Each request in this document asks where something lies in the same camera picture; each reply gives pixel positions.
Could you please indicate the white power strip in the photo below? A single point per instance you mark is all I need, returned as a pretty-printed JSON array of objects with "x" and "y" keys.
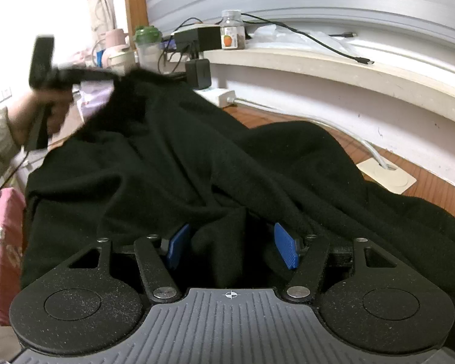
[{"x": 216, "y": 96}]

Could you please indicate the clear plastic bag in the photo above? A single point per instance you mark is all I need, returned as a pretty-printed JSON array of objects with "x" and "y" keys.
[{"x": 288, "y": 40}]

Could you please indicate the floral curtain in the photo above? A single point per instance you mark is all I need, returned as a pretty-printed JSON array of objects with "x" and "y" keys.
[{"x": 98, "y": 7}]

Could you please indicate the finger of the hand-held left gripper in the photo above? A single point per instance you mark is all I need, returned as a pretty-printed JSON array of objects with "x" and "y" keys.
[{"x": 102, "y": 75}]

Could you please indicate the brown wooden window frame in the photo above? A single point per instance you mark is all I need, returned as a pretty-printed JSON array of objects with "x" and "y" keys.
[{"x": 134, "y": 0}]

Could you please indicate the glass jar orange label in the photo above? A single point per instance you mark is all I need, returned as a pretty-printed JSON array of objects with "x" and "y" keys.
[{"x": 233, "y": 30}]

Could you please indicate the person's left hand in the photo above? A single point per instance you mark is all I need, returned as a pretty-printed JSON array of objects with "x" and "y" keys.
[{"x": 22, "y": 117}]

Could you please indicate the white wall switch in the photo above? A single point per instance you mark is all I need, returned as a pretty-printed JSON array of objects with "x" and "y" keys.
[{"x": 4, "y": 94}]

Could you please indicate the beige window sill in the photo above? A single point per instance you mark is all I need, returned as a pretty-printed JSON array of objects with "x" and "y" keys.
[{"x": 307, "y": 60}]

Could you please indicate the white cup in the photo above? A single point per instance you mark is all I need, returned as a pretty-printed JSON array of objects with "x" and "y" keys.
[{"x": 122, "y": 60}]

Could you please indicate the white window frame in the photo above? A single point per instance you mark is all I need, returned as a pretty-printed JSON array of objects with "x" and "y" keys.
[{"x": 402, "y": 51}]

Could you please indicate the pink floral bag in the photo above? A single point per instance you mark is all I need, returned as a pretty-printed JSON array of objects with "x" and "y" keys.
[{"x": 3, "y": 254}]

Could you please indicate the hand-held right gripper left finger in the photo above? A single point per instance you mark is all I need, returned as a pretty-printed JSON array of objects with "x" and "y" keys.
[{"x": 178, "y": 244}]

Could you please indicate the black power adapter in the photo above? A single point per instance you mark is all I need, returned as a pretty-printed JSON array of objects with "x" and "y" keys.
[{"x": 198, "y": 74}]

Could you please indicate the small blue device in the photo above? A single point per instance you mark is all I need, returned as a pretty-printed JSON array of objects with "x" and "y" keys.
[{"x": 168, "y": 44}]

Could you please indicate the black fleece garment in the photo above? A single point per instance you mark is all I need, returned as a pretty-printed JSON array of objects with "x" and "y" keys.
[{"x": 212, "y": 159}]

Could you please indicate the pink tissue pack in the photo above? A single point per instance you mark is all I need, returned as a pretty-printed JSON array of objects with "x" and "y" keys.
[{"x": 94, "y": 98}]

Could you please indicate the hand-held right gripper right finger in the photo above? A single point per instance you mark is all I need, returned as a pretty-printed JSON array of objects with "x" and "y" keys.
[{"x": 286, "y": 244}]

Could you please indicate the pink thermos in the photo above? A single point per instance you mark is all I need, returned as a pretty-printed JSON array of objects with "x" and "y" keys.
[{"x": 115, "y": 40}]

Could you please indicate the green-lid shaker bottle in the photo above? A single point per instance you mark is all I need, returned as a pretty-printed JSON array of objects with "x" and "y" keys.
[{"x": 148, "y": 45}]

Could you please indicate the black box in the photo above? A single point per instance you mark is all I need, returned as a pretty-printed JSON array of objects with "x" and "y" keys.
[{"x": 197, "y": 38}]

